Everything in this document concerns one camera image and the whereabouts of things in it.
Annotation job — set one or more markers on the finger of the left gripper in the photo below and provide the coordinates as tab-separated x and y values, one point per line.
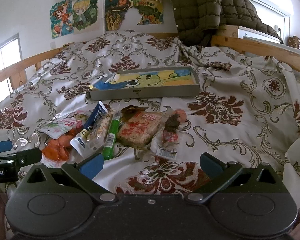
5	146

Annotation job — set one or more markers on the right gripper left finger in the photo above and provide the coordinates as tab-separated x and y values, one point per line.
82	175

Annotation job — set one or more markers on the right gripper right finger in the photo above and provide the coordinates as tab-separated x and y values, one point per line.
221	175

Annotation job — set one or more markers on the blue white snack packet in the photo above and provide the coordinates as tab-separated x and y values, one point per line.
80	141

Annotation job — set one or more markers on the clear mixed nut snack bag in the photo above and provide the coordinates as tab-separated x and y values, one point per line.
97	136

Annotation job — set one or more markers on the orange snack bag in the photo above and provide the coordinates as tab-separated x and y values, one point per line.
59	149

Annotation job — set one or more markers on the pickled vegetable snack pouch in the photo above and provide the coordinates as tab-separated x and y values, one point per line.
54	129

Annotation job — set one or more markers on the dark dried fruit packet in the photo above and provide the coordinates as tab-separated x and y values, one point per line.
166	142

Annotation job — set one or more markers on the rice cracker snack pack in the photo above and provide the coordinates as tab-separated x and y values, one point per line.
140	129

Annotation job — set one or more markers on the small orange tangerine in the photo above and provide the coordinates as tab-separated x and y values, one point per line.
181	115

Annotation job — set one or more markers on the floral patterned bed cover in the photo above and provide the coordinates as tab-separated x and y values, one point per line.
247	110

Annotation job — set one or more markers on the window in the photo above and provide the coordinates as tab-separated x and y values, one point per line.
10	53

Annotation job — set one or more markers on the grey tray with painted lining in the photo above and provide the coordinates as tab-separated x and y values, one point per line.
146	83

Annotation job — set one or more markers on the white cabinet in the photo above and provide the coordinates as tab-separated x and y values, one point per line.
244	32

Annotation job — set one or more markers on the red brown box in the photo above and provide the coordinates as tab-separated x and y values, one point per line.
294	42

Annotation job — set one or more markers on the anime girl boy poster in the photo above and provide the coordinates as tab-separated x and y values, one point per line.
74	17

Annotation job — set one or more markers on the olive quilted jacket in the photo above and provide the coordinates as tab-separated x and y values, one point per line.
198	20

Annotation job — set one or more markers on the orange green torn painting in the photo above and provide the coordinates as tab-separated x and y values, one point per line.
148	12

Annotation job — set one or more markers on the wooden bed frame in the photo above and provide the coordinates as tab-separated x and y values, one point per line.
224	38

